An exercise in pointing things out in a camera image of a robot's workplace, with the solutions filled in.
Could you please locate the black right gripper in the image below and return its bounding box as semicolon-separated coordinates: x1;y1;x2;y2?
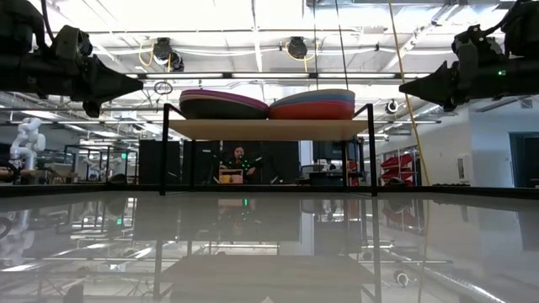
398;61;506;113

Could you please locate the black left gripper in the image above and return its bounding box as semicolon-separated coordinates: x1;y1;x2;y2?
50;54;144;119

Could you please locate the dark plate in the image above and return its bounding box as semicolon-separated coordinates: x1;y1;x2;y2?
179;98;270;120

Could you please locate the orange plate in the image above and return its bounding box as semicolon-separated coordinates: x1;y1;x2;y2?
268;99;356;121

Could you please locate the red storage rack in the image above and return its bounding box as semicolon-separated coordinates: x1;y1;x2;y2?
380;153;416;186

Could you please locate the dark workstation desk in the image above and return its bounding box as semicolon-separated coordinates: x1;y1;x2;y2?
301;141;363;186

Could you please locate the long ceiling light strip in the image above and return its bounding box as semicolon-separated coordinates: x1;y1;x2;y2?
125;72;430;81

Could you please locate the black partition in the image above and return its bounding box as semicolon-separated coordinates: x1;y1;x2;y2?
183;141;301;185

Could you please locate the yellow hanging cable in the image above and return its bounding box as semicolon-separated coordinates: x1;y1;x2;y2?
387;0;431;186

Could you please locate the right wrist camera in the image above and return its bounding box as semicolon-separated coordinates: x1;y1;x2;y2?
451;24;504;64

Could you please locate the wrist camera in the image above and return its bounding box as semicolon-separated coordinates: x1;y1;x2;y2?
451;24;504;64
50;24;93;58

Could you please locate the large black ceiling cable reel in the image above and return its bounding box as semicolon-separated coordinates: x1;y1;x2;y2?
152;37;185;72

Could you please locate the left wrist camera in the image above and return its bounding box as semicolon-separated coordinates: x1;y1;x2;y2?
50;24;93;58

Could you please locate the black hanging cable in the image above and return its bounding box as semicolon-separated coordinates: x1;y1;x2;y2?
334;0;350;92

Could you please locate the wooden shelf with black frame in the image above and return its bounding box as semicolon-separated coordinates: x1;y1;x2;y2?
158;103;379;197

